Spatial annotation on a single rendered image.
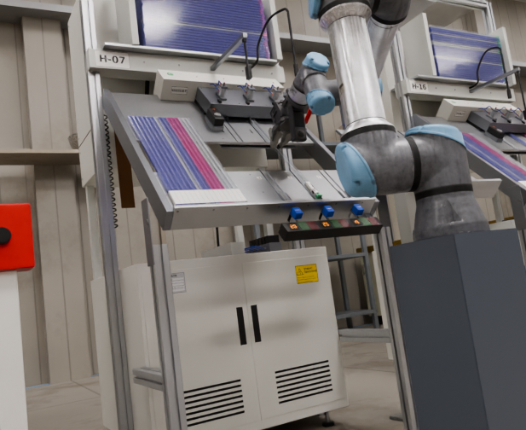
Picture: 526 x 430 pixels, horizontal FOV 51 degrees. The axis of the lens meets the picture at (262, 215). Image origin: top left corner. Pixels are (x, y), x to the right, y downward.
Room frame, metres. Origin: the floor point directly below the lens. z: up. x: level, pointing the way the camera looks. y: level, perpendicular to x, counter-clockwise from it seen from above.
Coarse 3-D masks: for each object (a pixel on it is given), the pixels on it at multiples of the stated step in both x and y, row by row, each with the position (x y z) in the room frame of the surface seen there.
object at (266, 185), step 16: (240, 176) 1.63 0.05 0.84; (256, 176) 1.65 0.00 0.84; (272, 176) 1.68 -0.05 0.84; (288, 176) 1.71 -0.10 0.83; (304, 176) 1.74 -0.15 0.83; (320, 176) 1.77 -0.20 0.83; (336, 176) 1.80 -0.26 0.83; (256, 192) 1.58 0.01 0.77; (272, 192) 1.61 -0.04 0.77; (288, 192) 1.63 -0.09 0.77; (304, 192) 1.66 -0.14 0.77; (320, 192) 1.69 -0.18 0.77; (336, 192) 1.71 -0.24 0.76
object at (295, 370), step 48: (96, 288) 2.13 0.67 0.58; (144, 288) 1.66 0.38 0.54; (192, 288) 1.73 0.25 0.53; (240, 288) 1.82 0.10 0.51; (288, 288) 1.91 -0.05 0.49; (96, 336) 2.19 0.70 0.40; (144, 336) 1.66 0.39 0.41; (192, 336) 1.73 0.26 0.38; (240, 336) 1.81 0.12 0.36; (288, 336) 1.89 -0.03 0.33; (336, 336) 1.99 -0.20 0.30; (192, 384) 1.72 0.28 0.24; (240, 384) 1.80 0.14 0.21; (288, 384) 1.88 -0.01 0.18; (336, 384) 1.97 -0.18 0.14
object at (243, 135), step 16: (128, 96) 1.83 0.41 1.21; (144, 96) 1.86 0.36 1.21; (128, 112) 1.74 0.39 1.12; (144, 112) 1.77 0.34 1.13; (160, 112) 1.81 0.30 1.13; (176, 112) 1.84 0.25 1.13; (192, 112) 1.87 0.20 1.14; (208, 128) 1.81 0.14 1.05; (224, 128) 1.84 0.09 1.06; (240, 128) 1.88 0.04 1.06; (224, 144) 1.84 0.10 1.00; (240, 144) 1.88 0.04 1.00; (256, 144) 1.83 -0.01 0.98; (288, 144) 1.90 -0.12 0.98; (304, 144) 1.93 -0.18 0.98
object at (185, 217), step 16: (176, 208) 1.38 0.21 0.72; (192, 208) 1.40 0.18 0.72; (208, 208) 1.43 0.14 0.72; (224, 208) 1.45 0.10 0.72; (240, 208) 1.48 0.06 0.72; (256, 208) 1.51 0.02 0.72; (272, 208) 1.53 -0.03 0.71; (288, 208) 1.56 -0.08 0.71; (304, 208) 1.59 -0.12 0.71; (320, 208) 1.62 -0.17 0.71; (336, 208) 1.65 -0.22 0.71; (368, 208) 1.72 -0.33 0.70; (176, 224) 1.42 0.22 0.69; (192, 224) 1.44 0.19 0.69; (208, 224) 1.47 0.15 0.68; (224, 224) 1.50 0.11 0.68; (240, 224) 1.52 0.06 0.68
